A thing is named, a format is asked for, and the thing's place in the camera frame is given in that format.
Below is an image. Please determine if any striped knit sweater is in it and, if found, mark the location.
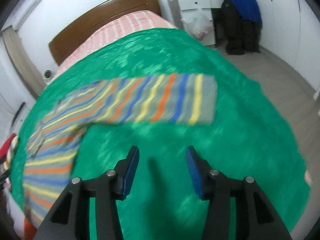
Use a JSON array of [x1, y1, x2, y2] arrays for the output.
[[23, 73, 217, 226]]

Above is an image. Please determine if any orange blanket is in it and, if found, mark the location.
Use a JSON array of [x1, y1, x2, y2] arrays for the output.
[[23, 218, 37, 240]]

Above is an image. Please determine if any green satin bedspread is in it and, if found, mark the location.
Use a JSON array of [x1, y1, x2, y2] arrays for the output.
[[10, 28, 310, 239]]

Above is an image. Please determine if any striped folded cloth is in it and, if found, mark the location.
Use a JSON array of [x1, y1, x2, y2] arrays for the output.
[[4, 136, 19, 170]]

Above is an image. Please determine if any beige curtain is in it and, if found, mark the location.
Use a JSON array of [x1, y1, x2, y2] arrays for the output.
[[2, 27, 46, 99]]

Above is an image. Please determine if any small white fan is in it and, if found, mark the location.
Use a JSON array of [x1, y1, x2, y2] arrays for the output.
[[43, 69, 54, 84]]

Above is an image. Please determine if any black coat on chair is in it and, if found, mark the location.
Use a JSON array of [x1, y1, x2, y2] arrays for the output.
[[219, 0, 261, 55]]

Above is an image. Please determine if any pink striped bed sheet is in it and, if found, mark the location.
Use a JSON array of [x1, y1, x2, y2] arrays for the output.
[[53, 10, 176, 80]]

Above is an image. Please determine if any white plastic bag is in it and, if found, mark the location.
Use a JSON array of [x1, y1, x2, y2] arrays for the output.
[[181, 10, 213, 41]]

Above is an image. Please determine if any blue garment on chair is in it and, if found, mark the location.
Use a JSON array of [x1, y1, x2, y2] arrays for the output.
[[230, 0, 263, 27]]

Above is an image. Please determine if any white air conditioner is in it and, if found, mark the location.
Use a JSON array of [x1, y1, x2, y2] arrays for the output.
[[12, 0, 42, 30]]

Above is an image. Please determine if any white desk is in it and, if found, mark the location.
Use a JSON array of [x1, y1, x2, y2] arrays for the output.
[[168, 0, 223, 46]]

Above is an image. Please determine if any brown wooden headboard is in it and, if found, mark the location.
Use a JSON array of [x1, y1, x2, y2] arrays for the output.
[[49, 0, 162, 65]]

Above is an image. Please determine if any black rod by wall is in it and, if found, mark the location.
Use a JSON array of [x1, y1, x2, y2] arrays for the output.
[[11, 102, 26, 127]]

